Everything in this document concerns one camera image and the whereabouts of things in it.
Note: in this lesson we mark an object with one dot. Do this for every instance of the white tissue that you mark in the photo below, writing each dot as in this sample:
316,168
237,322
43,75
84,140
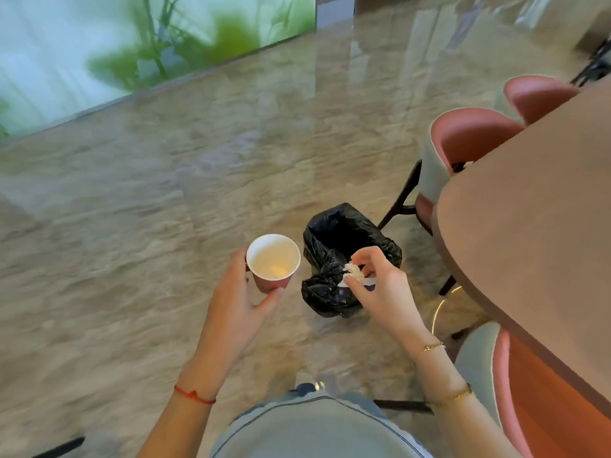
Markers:
353,270

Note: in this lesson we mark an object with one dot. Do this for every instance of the light wooden dining table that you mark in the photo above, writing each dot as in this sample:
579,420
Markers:
539,224

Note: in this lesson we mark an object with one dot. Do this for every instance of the red paper cup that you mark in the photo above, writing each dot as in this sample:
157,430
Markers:
274,259

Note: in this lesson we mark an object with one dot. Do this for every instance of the light blue ribbed shirt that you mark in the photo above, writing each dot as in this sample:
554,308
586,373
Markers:
315,434

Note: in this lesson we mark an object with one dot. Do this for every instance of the person's left hand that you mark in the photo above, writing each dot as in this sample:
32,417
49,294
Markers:
229,324

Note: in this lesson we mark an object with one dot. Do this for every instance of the black trash bag bin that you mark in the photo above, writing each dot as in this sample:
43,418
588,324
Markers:
334,228

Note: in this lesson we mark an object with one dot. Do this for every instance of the frosted glass window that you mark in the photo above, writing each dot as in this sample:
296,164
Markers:
95,42

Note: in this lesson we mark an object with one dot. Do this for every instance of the beige sneaker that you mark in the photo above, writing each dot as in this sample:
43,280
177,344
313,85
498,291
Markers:
304,379

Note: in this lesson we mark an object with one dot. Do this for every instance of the person's right hand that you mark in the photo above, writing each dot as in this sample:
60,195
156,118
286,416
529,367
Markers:
389,300

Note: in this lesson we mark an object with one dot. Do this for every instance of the blue jeans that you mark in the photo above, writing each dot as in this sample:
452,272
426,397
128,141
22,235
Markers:
303,390

